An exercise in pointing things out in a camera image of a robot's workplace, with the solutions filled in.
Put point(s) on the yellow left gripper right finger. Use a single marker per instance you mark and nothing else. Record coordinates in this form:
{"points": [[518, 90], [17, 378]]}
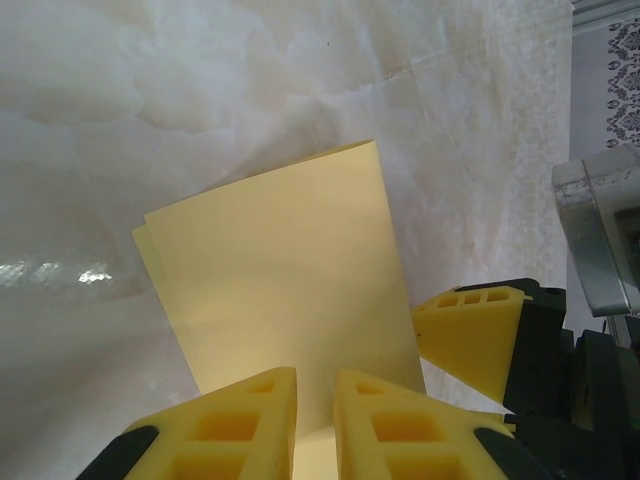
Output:
{"points": [[400, 430]]}

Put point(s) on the grey metal frame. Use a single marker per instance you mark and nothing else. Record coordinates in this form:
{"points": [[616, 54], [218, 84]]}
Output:
{"points": [[590, 225]]}

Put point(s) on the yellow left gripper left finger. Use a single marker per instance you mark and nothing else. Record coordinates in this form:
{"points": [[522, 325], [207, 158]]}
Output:
{"points": [[225, 425]]}

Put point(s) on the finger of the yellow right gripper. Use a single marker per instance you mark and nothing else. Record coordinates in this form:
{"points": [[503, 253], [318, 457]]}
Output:
{"points": [[465, 340]]}

